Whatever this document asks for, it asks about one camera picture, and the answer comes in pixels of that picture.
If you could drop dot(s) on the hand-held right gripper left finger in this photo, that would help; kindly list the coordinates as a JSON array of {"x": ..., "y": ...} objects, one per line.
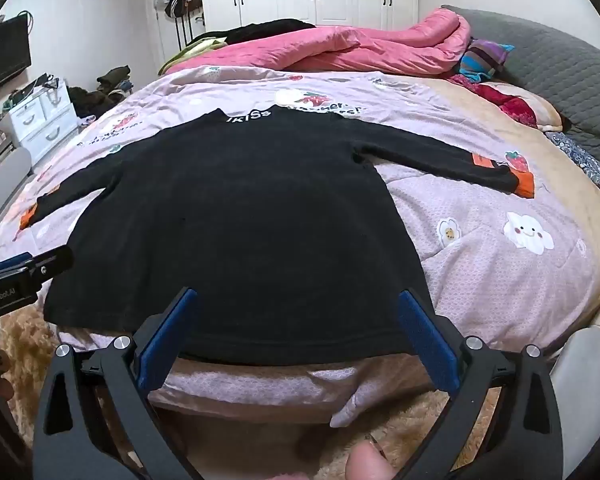
[{"x": 167, "y": 340}]

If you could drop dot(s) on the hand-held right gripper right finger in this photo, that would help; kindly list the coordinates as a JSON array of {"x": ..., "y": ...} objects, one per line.
[{"x": 427, "y": 340}]

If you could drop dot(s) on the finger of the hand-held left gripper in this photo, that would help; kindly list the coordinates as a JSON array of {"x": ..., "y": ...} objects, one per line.
[
  {"x": 50, "y": 262},
  {"x": 10, "y": 261}
]

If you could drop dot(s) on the black sweater with orange cuffs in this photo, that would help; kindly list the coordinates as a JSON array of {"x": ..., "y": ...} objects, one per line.
[{"x": 230, "y": 220}]

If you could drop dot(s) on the pile of dark clothes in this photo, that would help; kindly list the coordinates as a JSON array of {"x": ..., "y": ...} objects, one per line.
[{"x": 87, "y": 100}]

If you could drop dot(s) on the person's right hand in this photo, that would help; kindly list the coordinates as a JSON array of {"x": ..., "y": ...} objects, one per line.
[{"x": 367, "y": 462}]

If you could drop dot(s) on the pink strawberry printed quilt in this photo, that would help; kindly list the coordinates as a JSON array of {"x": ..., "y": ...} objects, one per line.
[{"x": 480, "y": 270}]

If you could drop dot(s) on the white drawer chest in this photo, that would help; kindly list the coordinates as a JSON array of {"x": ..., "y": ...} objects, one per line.
[{"x": 35, "y": 120}]

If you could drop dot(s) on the light grey cloth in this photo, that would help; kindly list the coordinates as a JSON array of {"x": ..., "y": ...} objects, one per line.
[{"x": 580, "y": 375}]

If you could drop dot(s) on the beige blanket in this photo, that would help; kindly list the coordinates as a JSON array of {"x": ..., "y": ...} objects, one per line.
[{"x": 570, "y": 200}]

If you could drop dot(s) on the black television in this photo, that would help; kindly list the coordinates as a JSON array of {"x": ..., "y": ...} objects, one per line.
[{"x": 2, "y": 55}]

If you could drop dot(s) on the blue patterned cloth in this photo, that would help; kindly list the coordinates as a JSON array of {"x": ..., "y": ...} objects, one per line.
[{"x": 580, "y": 160}]

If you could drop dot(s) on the red cloth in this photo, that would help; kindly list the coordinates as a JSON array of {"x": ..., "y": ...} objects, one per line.
[{"x": 510, "y": 105}]

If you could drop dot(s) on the white door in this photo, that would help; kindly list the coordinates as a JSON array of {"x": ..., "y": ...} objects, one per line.
[{"x": 167, "y": 40}]

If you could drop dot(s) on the green blanket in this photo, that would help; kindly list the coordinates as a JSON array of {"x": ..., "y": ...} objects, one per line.
[{"x": 190, "y": 52}]

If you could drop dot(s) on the striped pillow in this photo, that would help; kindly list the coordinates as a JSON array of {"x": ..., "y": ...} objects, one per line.
[{"x": 482, "y": 57}]

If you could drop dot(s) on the grey quilted headboard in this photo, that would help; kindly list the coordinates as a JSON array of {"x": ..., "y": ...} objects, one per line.
[{"x": 555, "y": 75}]

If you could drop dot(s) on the pink comforter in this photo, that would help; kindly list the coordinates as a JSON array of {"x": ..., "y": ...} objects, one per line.
[{"x": 355, "y": 50}]

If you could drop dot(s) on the black garment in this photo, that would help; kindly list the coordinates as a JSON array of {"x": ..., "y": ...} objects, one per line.
[{"x": 270, "y": 30}]

